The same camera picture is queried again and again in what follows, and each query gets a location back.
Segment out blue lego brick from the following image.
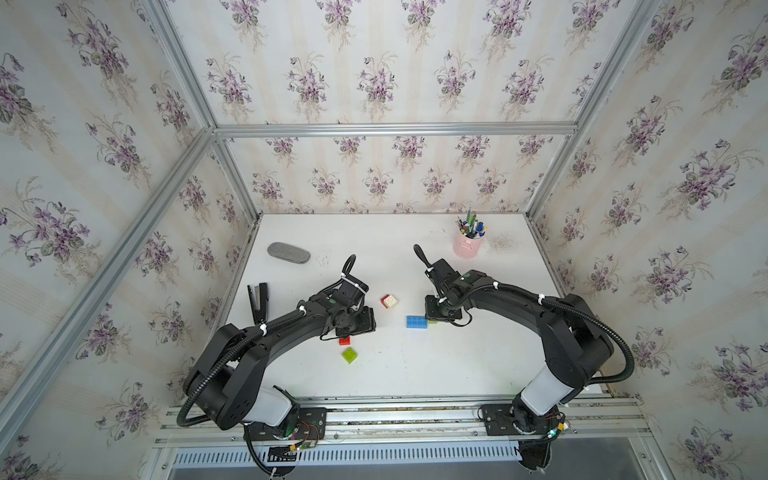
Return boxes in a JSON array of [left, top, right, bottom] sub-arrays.
[[406, 316, 429, 330]]

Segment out lime green lego brick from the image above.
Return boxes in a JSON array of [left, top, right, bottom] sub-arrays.
[[342, 348, 358, 364]]

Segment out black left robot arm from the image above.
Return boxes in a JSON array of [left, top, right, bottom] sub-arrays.
[[176, 254, 376, 430]]

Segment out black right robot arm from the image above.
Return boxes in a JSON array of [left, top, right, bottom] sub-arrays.
[[413, 244, 636, 423]]

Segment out pink pen cup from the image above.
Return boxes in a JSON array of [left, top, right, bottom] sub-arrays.
[[453, 232, 483, 259]]

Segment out pens in cup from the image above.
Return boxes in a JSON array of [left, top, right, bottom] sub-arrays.
[[457, 209, 486, 240]]

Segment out black stapler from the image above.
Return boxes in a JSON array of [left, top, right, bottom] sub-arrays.
[[247, 282, 269, 325]]

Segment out grey oval eraser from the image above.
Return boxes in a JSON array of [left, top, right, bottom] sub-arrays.
[[267, 242, 311, 264]]

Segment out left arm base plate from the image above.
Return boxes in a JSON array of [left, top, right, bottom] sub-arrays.
[[245, 407, 328, 444]]

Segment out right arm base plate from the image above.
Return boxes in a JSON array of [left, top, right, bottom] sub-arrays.
[[478, 401, 566, 439]]

